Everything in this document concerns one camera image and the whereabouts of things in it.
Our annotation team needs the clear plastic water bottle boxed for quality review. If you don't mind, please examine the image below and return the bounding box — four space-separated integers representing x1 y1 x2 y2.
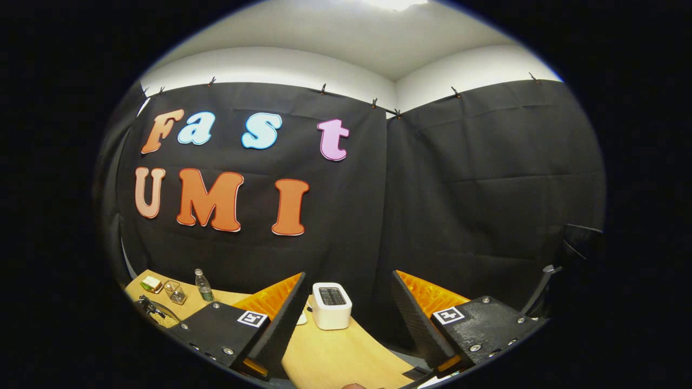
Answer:
195 269 215 302

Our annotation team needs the ceiling light panel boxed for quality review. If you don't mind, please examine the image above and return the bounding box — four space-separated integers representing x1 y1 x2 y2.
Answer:
362 0 430 11

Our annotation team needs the black backdrop cloth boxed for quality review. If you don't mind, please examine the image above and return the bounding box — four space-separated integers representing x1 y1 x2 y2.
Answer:
92 76 607 352

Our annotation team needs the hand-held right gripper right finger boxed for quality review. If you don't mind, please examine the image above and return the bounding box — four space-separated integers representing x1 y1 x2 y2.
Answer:
390 269 547 374

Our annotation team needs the row of black cloth clips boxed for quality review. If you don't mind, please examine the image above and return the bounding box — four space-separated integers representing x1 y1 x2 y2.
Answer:
142 72 538 119

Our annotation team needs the stainless steel pot black handle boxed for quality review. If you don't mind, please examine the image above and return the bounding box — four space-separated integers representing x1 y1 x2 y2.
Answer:
135 294 181 329

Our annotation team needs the white toaster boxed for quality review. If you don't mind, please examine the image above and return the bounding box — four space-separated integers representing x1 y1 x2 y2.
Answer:
312 282 353 331

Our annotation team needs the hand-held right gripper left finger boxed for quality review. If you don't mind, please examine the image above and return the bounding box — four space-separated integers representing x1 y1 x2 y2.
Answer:
165 272 308 379

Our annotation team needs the metal wire basket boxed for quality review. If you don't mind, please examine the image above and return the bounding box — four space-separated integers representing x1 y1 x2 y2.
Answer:
164 280 188 305

